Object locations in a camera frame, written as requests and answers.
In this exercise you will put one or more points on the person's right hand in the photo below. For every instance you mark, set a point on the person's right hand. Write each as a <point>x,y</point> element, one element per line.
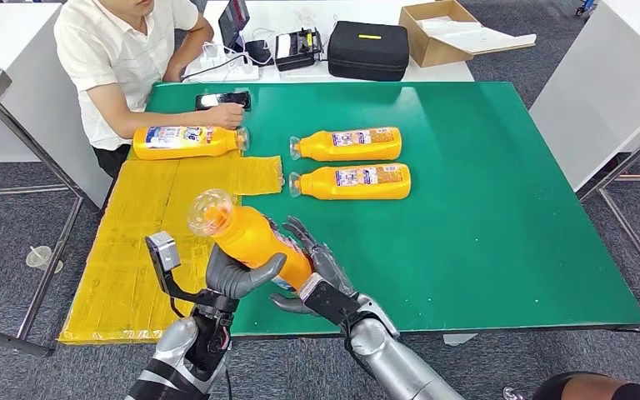
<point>226,116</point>

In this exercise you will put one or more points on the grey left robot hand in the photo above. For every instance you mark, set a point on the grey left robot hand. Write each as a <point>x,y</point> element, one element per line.
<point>231,281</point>

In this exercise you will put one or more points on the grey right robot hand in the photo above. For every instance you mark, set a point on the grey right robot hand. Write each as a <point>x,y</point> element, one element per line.
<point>328,265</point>

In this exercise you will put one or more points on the black smartphone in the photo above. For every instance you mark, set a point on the black smartphone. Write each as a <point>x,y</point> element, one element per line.
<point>226,99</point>

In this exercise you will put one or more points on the orange detergent bottle clear cap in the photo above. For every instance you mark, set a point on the orange detergent bottle clear cap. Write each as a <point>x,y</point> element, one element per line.
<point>187,146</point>
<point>248,237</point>
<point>320,148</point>
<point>320,186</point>

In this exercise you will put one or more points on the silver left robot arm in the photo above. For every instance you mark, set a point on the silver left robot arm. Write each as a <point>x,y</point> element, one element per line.
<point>176,359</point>

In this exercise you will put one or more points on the person's left forearm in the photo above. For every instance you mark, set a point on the person's left forearm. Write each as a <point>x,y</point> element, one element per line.
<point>190,50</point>

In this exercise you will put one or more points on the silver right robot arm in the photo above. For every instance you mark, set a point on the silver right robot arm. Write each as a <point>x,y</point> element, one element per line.
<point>397,364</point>

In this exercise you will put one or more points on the person's right forearm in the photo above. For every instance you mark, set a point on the person's right forearm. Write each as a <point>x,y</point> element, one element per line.
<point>143,119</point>

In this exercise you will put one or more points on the white power strip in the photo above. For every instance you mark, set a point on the white power strip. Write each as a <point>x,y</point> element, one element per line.
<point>231,73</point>

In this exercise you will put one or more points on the small black device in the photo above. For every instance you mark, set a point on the small black device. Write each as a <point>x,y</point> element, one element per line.
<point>259,52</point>

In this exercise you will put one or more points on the dark tablet computer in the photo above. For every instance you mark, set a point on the dark tablet computer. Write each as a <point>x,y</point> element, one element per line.
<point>233,22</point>

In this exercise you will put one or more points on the black label printer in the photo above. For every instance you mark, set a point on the black label printer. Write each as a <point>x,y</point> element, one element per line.
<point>298,51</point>

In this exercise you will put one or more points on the yellow taped cardboard sheet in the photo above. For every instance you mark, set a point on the yellow taped cardboard sheet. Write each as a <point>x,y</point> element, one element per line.
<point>127,237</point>

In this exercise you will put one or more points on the white table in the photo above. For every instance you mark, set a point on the white table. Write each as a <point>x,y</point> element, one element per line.
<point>16,33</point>
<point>607,83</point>
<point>284,12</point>

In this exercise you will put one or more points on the person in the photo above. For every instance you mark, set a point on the person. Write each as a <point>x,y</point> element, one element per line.
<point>110,55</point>

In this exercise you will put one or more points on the black zip carry case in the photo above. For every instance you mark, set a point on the black zip carry case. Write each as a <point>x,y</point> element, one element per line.
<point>368,54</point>

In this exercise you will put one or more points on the clear plastic cup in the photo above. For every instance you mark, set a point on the clear plastic cup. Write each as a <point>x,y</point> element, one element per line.
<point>38,258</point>

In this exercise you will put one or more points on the brown cardboard box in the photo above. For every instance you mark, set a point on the brown cardboard box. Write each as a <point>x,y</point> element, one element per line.
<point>430,52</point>

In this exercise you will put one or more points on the white paper sheet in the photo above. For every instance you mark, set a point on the white paper sheet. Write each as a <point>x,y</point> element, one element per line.
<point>480,40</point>

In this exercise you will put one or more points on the person's leg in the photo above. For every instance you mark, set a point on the person's leg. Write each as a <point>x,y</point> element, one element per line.
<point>601,387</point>

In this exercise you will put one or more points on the steel table legs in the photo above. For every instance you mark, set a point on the steel table legs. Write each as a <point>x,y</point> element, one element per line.
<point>629,237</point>

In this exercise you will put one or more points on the blue wheeled cart base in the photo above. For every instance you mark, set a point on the blue wheeled cart base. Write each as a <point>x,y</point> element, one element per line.
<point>585,6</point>

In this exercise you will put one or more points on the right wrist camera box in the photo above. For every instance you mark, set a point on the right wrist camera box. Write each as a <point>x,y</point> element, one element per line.
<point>328,301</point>

